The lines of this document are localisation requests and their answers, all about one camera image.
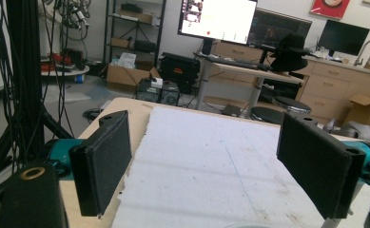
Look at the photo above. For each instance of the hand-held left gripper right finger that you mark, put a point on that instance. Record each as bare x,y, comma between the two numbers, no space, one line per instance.
315,164

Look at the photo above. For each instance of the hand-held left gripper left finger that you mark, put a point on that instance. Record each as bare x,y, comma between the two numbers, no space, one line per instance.
101,164

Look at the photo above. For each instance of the grey cloth bundle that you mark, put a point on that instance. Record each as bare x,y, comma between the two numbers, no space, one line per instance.
354,130

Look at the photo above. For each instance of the black round stool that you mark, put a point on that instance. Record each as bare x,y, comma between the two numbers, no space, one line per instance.
291,104
266,114

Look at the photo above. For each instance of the open cardboard box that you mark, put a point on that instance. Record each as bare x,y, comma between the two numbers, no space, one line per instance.
365,110

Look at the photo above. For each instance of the wooden drawer cabinet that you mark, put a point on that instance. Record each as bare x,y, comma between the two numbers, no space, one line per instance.
331,85

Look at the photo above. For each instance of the black computer tower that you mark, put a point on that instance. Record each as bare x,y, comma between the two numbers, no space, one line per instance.
157,95

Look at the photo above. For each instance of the large cardboard box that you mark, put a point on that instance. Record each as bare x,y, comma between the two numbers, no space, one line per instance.
124,77

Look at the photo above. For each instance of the round white table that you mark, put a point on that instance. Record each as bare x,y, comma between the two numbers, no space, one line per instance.
68,72

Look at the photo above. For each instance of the small white device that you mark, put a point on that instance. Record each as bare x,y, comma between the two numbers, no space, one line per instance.
156,83

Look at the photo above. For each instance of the small black box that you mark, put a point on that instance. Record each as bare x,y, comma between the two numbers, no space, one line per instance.
231,110

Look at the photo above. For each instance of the white foam sheet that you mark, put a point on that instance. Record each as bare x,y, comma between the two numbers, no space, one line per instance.
204,164

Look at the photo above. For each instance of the white plastic bag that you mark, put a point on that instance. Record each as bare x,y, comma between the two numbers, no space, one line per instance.
127,60

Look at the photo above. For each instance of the black hat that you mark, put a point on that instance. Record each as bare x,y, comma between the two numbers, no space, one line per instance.
288,52

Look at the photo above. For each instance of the black equipment case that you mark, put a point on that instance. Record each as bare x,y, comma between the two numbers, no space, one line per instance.
179,71

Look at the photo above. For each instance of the metal faucet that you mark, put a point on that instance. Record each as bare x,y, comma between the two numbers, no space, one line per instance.
361,52

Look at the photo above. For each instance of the black metal stand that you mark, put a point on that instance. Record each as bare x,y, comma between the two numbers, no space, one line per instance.
24,69

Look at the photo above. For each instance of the wooden desk with drawers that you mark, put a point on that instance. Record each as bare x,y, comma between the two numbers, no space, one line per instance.
236,69

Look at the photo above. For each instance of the black keyboard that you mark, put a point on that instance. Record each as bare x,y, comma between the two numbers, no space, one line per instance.
236,62

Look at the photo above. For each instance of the black switched-off monitor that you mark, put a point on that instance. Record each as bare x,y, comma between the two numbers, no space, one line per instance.
342,37

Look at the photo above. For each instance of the dark computer monitor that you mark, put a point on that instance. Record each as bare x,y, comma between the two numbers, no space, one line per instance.
277,30

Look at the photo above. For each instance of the black shelf rack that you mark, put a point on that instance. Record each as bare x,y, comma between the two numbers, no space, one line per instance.
138,28

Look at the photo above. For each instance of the bright computer monitor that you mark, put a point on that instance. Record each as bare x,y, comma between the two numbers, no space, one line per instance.
223,19

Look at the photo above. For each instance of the red wall poster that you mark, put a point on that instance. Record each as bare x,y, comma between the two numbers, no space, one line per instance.
330,8

